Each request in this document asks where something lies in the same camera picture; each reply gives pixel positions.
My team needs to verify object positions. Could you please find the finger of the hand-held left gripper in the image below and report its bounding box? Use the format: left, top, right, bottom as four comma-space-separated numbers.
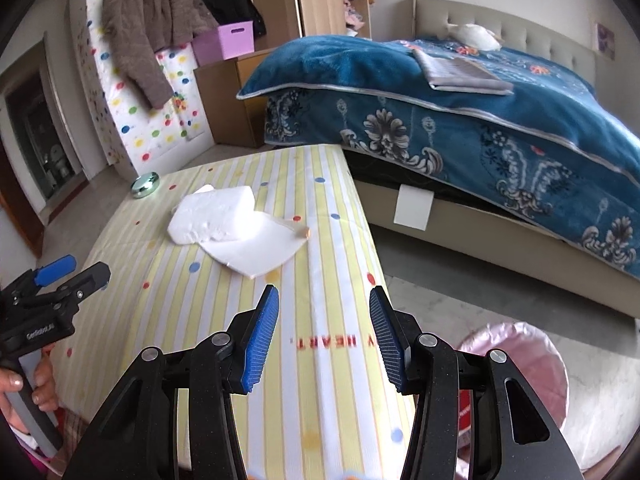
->
54, 261, 112, 307
34, 255, 77, 287

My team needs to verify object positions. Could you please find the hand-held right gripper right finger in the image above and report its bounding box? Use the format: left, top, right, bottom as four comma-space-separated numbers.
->
369, 285, 583, 480

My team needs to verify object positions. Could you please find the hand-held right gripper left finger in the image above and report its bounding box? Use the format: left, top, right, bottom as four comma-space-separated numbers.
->
62, 284, 281, 480

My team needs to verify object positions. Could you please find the pink plastic bag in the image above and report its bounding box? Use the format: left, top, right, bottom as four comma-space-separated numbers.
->
452, 322, 571, 480

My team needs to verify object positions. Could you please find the person's left hand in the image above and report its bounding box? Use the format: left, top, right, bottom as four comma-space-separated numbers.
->
0, 352, 58, 433

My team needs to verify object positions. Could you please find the brown wooden door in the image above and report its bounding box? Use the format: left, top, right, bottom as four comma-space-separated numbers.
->
0, 135, 47, 261

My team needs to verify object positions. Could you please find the yellow striped tablecloth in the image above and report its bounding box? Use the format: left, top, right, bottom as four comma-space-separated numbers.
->
50, 144, 418, 480

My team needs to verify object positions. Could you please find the white paper sheet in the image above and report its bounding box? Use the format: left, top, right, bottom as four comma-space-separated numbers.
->
200, 210, 306, 279

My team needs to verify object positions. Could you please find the white tag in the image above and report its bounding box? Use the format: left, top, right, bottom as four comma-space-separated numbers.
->
393, 185, 433, 232

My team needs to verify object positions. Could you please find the beige upholstered bed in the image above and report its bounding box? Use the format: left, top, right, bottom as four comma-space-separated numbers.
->
345, 0, 640, 319

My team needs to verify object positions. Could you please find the white polka dot board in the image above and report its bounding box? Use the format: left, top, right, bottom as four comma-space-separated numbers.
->
70, 0, 213, 177

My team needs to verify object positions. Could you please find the wooden nightstand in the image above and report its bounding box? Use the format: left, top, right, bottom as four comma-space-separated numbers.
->
194, 47, 283, 150

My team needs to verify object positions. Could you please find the bed with blue blanket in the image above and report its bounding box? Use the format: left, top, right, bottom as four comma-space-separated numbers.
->
236, 35, 640, 281

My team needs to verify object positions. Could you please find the brown quilted coat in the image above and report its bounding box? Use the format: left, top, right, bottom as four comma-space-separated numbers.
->
102, 0, 173, 109

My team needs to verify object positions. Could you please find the pink storage box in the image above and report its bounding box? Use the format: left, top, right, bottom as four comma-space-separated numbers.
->
192, 21, 256, 67

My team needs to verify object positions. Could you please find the folded grey cloth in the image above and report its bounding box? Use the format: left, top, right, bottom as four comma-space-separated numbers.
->
412, 47, 515, 96

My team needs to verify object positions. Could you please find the grey brown jacket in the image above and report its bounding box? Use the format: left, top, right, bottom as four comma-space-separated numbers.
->
127, 0, 219, 47

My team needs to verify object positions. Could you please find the white pillow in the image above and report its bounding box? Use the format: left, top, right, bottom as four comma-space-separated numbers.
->
447, 23, 502, 52

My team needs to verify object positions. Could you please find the wooden wardrobe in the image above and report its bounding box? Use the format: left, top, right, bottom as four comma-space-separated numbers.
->
240, 0, 377, 56

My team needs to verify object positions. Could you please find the small wall poster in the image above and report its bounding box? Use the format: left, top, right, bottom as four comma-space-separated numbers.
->
595, 22, 617, 61

